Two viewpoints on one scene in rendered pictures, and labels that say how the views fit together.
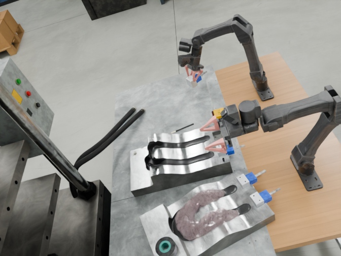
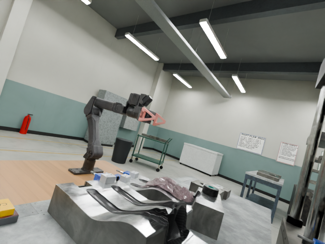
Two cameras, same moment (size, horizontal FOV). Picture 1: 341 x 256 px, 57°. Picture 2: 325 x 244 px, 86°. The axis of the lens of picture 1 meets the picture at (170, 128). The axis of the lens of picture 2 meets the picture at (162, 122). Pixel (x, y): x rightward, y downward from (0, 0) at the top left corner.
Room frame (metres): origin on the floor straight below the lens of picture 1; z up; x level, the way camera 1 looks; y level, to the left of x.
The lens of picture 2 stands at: (1.55, 0.23, 1.15)
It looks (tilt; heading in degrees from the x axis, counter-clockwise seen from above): 3 degrees up; 202
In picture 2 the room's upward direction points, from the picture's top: 16 degrees clockwise
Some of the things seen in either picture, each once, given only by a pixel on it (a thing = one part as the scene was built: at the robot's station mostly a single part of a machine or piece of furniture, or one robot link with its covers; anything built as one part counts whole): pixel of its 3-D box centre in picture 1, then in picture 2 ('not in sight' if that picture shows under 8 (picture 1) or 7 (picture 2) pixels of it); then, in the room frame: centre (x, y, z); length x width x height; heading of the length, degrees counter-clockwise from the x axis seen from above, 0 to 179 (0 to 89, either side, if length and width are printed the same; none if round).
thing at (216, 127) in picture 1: (212, 129); (148, 116); (0.81, -0.14, 1.20); 0.09 x 0.07 x 0.07; 80
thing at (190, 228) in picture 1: (203, 212); (169, 185); (0.68, 0.01, 0.90); 0.26 x 0.18 x 0.08; 96
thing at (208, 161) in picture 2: not in sight; (200, 159); (-6.02, -0.74, 0.47); 1.52 x 0.77 x 0.94; 75
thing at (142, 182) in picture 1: (176, 156); (135, 220); (1.04, 0.03, 0.87); 0.50 x 0.26 x 0.14; 79
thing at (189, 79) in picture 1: (198, 77); not in sight; (1.48, -0.27, 0.93); 0.13 x 0.05 x 0.05; 107
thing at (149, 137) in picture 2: not in sight; (151, 149); (-3.31, -1.86, 0.50); 0.98 x 0.55 x 1.01; 100
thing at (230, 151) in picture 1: (231, 149); (99, 177); (0.93, -0.22, 0.89); 0.13 x 0.05 x 0.05; 79
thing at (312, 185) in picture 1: (305, 165); (88, 164); (0.72, -0.48, 0.84); 0.20 x 0.07 x 0.08; 170
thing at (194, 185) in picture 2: not in sight; (206, 190); (0.25, 0.16, 0.83); 0.20 x 0.15 x 0.07; 79
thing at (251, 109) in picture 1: (258, 115); (131, 104); (0.75, -0.30, 1.24); 0.12 x 0.09 x 0.12; 80
